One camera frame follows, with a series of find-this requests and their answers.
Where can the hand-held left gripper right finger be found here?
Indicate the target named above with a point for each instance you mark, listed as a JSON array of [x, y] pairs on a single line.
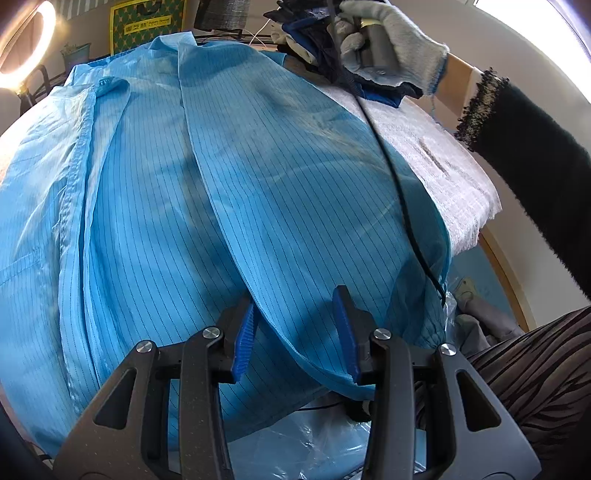
[[345, 332]]

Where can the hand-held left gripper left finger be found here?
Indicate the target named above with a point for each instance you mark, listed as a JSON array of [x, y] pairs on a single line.
[[244, 341]]

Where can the light blue striped coat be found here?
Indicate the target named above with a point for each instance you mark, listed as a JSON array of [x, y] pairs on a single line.
[[277, 184]]

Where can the person's right forearm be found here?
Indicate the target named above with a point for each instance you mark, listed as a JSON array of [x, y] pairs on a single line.
[[531, 152]]

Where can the person's right hand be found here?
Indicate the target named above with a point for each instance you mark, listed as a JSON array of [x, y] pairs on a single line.
[[406, 41]]

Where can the clear plastic bag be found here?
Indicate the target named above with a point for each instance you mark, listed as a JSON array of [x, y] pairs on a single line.
[[300, 443]]

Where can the checked bed blanket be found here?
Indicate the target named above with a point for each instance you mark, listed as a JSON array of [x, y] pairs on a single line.
[[438, 175]]

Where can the grey plaid coat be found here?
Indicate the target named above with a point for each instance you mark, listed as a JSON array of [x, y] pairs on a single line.
[[231, 14]]

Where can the grey cloth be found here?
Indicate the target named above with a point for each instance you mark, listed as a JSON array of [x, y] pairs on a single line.
[[494, 318]]

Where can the zebra striped skirt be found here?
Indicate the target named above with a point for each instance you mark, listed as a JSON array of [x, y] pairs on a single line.
[[531, 369]]

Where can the yellow patterned box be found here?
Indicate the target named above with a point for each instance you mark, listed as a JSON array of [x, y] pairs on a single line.
[[147, 27]]

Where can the small potted plant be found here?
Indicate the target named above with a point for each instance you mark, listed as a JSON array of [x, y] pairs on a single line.
[[76, 57]]

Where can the black curved metal bar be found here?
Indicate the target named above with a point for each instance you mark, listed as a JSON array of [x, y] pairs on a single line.
[[44, 81]]

